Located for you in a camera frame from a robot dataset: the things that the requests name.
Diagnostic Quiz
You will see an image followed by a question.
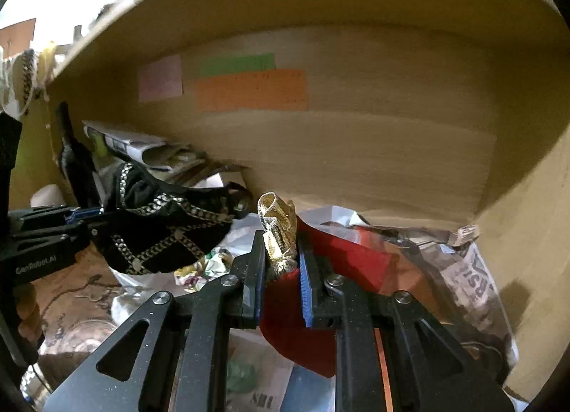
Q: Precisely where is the green paper label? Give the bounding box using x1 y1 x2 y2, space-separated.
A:
200 53 276 78

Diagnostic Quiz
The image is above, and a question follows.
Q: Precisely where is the orange paper label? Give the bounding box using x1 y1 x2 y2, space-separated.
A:
195 69 309 113

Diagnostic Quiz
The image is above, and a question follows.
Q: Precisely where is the black cloth with gold trim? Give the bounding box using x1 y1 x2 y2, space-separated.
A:
95 163 252 277

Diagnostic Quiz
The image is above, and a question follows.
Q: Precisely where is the dark cloth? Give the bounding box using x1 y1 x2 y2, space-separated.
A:
54 101 101 210

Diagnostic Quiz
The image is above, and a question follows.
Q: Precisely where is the brown cardboard piece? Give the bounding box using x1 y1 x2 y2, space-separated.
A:
0 19 37 54

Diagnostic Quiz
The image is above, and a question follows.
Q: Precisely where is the cream patterned cloth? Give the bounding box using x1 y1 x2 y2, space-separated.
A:
0 41 61 119

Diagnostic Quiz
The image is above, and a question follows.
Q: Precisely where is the crumpled newspaper sheet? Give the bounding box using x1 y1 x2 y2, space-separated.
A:
352 216 519 370

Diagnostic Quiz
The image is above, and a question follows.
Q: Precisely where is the wooden cupboard shelf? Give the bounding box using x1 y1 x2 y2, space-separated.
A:
9 0 570 404

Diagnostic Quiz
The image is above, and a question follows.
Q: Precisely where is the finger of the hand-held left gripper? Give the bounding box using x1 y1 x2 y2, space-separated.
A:
8 205 110 229
12 220 105 258

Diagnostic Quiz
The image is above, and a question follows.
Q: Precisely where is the pink paper label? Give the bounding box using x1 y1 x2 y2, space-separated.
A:
138 55 184 103

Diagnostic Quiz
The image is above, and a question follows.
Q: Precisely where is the person's left hand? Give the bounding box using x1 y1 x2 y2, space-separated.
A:
17 283 46 344

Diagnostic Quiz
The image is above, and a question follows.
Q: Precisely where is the flat newspaper sheet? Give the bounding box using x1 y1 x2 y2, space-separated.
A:
167 329 337 412

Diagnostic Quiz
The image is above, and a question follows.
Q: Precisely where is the folded newspaper stack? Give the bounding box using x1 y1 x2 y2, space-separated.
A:
82 120 250 185

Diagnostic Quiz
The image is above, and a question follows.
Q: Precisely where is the brown patterned cloth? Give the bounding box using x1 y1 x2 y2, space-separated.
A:
33 247 125 328

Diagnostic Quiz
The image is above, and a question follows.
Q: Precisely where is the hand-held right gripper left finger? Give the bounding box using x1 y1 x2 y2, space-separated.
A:
43 230 266 412

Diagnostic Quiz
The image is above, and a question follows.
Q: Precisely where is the floral printed cloth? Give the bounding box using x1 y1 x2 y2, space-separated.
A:
173 248 233 293

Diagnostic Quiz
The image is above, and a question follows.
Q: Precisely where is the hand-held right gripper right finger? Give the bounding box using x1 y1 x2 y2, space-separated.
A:
296 231 514 412

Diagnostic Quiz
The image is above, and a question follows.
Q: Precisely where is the red cloth with gold trim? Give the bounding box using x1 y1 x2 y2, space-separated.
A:
257 191 404 379

